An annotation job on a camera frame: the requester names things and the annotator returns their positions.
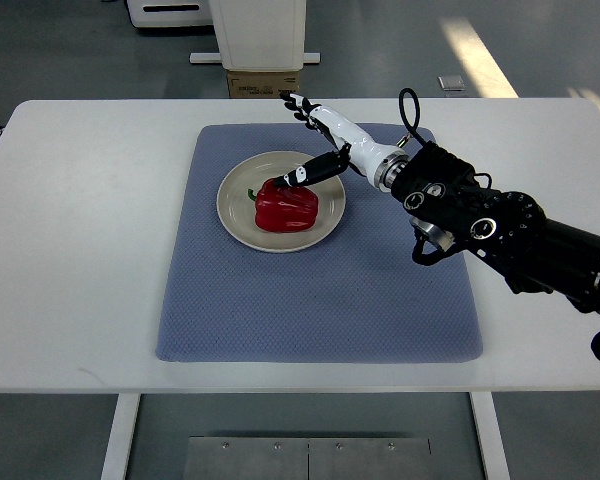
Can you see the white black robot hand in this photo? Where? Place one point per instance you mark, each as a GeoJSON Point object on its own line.
{"type": "Point", "coordinates": [353, 148]}

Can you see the red bell pepper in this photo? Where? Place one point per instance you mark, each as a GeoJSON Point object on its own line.
{"type": "Point", "coordinates": [284, 209]}

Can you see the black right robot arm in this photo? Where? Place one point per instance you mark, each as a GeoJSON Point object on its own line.
{"type": "Point", "coordinates": [508, 231]}

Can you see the grey floor plate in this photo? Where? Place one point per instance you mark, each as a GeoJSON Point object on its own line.
{"type": "Point", "coordinates": [451, 83]}

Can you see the cream round plate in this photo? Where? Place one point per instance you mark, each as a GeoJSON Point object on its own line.
{"type": "Point", "coordinates": [236, 211]}

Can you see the blue textured mat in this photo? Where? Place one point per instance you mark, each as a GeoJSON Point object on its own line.
{"type": "Point", "coordinates": [355, 297]}

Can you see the brown cardboard box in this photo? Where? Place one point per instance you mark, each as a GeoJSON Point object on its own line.
{"type": "Point", "coordinates": [258, 85]}

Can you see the white machine housing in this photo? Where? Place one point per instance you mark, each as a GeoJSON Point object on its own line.
{"type": "Point", "coordinates": [169, 14]}

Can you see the white right table leg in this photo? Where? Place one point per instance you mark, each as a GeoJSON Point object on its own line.
{"type": "Point", "coordinates": [489, 436]}

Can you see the white table leg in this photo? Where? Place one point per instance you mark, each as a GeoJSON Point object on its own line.
{"type": "Point", "coordinates": [489, 436]}
{"type": "Point", "coordinates": [121, 437]}

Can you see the white left table leg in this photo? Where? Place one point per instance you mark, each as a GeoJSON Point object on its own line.
{"type": "Point", "coordinates": [121, 437]}

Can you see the white pedestal column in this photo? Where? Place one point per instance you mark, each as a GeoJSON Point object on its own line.
{"type": "Point", "coordinates": [259, 36]}

